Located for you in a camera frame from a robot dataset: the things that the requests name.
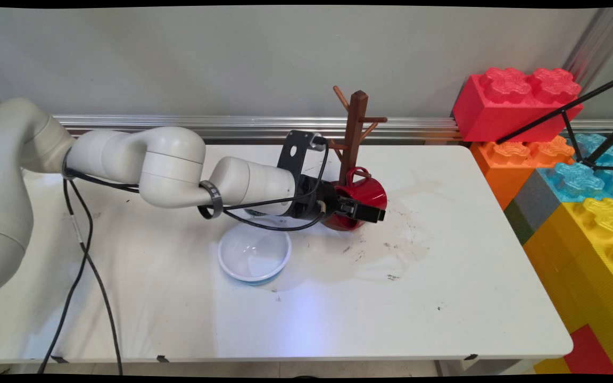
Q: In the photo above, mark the yellow foam building block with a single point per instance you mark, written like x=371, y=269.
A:
x=588, y=266

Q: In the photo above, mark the brown wooden mug tree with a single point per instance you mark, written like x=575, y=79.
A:
x=358, y=122

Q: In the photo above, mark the orange foam building block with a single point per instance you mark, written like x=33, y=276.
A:
x=503, y=170

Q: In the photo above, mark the aluminium wall rail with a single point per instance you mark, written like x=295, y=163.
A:
x=232, y=127

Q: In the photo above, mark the green foam block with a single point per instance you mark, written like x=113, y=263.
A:
x=519, y=223

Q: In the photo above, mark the black tape piece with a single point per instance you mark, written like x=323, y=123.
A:
x=163, y=359
x=59, y=359
x=470, y=357

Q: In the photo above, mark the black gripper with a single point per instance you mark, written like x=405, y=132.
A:
x=312, y=191

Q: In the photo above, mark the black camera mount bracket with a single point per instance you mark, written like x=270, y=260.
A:
x=290, y=151

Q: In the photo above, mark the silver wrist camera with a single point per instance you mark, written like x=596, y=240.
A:
x=318, y=142

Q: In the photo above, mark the black tripod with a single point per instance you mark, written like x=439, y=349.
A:
x=563, y=110

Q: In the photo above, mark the light blue foam block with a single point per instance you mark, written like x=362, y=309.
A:
x=578, y=181
x=612, y=146

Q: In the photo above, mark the white bowl with blue outside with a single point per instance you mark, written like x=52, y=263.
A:
x=253, y=255

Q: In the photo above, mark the red foam building block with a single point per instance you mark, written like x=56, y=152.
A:
x=503, y=114

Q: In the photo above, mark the small red foam panel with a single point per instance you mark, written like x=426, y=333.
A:
x=591, y=354

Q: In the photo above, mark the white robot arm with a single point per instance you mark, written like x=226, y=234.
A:
x=173, y=165

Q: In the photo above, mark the red enamel mug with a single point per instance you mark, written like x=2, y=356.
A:
x=370, y=194

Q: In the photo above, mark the dark green mug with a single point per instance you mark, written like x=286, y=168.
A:
x=254, y=213

